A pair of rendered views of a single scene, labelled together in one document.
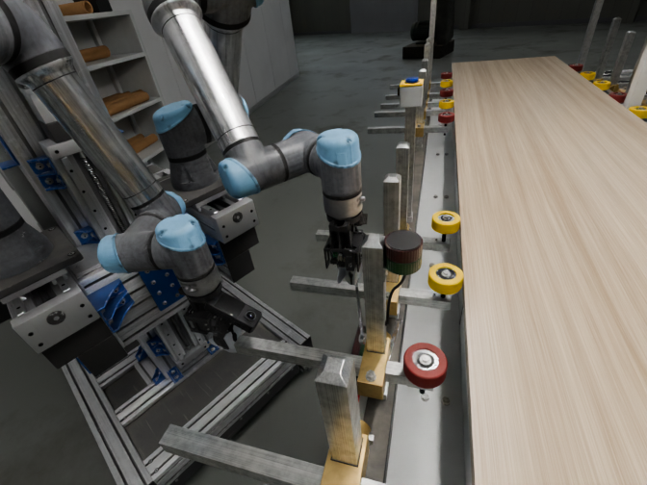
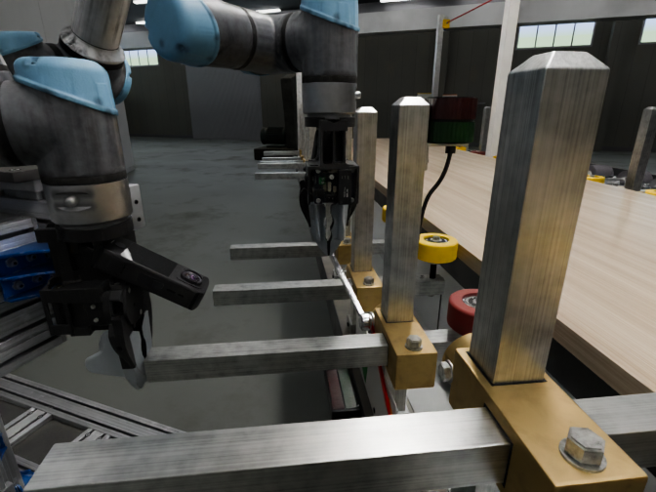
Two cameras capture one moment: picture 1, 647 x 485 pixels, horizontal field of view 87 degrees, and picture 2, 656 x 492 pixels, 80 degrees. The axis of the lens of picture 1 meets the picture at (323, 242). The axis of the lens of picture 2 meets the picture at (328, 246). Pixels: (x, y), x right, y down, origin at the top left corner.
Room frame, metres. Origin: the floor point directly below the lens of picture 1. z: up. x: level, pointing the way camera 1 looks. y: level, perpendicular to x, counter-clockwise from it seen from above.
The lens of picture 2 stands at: (0.06, 0.22, 1.14)
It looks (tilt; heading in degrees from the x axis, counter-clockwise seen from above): 19 degrees down; 333
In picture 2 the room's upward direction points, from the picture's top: straight up
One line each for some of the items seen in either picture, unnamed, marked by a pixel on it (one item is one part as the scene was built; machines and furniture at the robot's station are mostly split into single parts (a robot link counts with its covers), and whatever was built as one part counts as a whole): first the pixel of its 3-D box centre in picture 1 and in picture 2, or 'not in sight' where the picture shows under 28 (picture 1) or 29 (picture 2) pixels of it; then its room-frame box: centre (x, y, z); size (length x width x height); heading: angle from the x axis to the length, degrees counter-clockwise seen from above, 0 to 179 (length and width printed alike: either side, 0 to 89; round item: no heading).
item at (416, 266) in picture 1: (402, 258); (447, 131); (0.43, -0.13, 1.11); 0.06 x 0.06 x 0.02
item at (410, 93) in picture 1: (411, 94); not in sight; (1.16, -0.35, 1.18); 0.07 x 0.07 x 0.08; 69
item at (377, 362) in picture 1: (376, 361); (401, 340); (0.42, -0.08, 0.84); 0.14 x 0.06 x 0.05; 159
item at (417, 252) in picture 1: (402, 245); (449, 108); (0.43, -0.13, 1.14); 0.06 x 0.06 x 0.02
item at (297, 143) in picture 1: (302, 154); (263, 44); (0.66, 0.02, 1.22); 0.11 x 0.11 x 0.08; 31
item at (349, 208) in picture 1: (344, 201); (331, 102); (0.58, -0.05, 1.15); 0.08 x 0.08 x 0.05
